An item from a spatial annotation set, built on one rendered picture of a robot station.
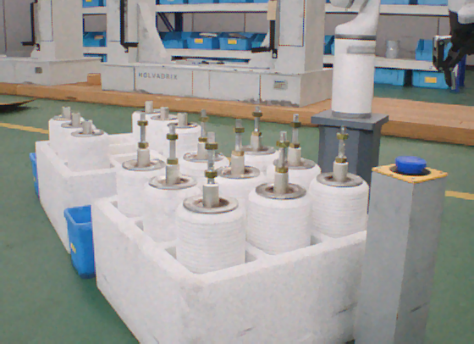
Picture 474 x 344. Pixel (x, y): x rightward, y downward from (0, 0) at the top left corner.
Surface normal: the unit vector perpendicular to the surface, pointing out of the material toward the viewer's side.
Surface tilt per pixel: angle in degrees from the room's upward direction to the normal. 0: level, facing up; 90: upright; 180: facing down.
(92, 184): 90
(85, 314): 0
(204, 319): 90
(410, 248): 90
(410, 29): 90
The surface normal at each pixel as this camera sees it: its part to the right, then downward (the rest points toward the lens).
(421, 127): -0.48, 0.20
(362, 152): 0.28, 0.24
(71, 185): 0.50, 0.22
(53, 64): 0.88, 0.13
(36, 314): 0.02, -0.97
